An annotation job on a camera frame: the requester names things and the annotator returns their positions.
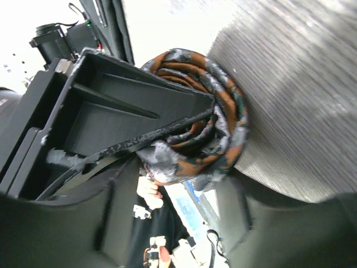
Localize orange grey floral tie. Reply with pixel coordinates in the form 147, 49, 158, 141
137, 49, 249, 192

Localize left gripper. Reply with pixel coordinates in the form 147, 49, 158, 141
1, 22, 214, 200

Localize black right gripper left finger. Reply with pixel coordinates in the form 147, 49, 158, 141
1, 156, 139, 267

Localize person behind the table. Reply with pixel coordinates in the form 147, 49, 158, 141
127, 176, 190, 268

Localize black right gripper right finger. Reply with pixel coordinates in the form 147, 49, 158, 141
216, 170, 356, 268

